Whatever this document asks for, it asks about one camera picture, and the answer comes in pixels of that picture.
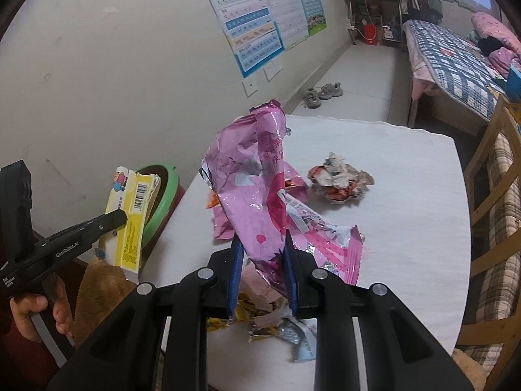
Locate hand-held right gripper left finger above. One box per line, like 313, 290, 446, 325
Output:
47, 237, 246, 391

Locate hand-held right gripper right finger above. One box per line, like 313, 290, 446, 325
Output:
284, 231, 475, 391

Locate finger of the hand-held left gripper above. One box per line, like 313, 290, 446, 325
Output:
35, 209, 128, 267

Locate yellow drink carton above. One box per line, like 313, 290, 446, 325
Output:
99, 166, 162, 283

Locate green-rimmed red bin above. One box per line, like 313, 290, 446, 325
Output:
136, 164, 187, 254

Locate large pink foil wrapper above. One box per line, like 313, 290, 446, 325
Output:
199, 100, 304, 306

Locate person's left hand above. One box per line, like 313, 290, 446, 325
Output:
10, 275, 76, 345

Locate yellow torn wrapper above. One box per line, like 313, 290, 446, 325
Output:
207, 293, 261, 331

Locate silver white crumpled wrapper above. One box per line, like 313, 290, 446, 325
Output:
248, 309, 319, 363

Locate brown plush toy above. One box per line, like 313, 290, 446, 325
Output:
74, 258, 140, 350

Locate crumpled paper ball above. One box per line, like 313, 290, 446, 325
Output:
307, 152, 374, 205

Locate brown fuzzy cushion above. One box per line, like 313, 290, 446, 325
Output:
451, 348, 487, 389

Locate wooden chair with plaid cushion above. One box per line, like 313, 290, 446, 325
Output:
455, 94, 521, 375

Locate bed with plaid blanket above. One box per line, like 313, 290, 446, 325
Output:
402, 19, 511, 136

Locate dark hanging clothes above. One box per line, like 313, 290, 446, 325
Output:
406, 0, 444, 24

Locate black garment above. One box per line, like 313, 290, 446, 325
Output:
477, 36, 506, 54

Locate pink floral pillow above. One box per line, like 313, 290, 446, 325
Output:
471, 11, 521, 57

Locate blue wall poster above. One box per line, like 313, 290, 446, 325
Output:
195, 0, 286, 79

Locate white wall poster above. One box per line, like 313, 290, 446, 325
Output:
256, 0, 311, 52

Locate teal wall poster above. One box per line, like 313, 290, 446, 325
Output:
291, 0, 328, 36

